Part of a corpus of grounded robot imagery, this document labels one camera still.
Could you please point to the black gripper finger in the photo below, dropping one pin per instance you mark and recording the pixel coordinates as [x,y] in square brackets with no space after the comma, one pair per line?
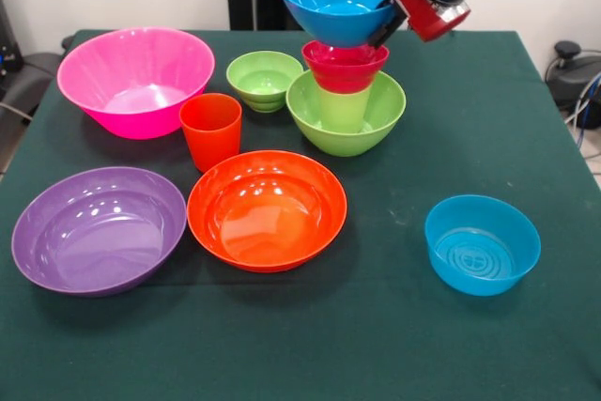
[382,35]
[386,1]

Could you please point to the small crimson bowl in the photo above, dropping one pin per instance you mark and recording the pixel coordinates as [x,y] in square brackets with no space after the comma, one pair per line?
[343,77]

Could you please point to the light green cup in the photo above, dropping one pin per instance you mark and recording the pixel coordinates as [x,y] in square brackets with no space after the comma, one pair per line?
[343,112]

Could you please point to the small blue bowl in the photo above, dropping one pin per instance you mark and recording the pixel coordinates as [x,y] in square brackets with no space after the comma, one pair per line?
[483,255]

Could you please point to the black computer tower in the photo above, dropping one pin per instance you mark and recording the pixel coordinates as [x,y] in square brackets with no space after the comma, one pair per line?
[9,44]

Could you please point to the medium green bowl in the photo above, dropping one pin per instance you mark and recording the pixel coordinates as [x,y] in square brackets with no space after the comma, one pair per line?
[343,143]

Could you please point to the small green bowl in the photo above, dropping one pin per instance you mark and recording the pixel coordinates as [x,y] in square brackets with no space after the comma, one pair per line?
[263,77]

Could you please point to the orange cup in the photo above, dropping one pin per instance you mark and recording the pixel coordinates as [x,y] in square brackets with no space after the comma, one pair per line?
[211,138]

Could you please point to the wide orange bowl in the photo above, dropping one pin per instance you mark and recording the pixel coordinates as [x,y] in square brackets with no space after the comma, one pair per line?
[267,222]

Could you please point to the large pink bowl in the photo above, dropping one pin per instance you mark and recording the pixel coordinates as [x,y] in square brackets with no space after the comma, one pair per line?
[136,91]

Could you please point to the dark green tablecloth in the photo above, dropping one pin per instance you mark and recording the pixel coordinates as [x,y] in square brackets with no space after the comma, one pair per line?
[300,349]

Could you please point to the wide purple bowl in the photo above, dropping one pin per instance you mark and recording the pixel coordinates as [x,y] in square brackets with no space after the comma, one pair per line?
[98,241]

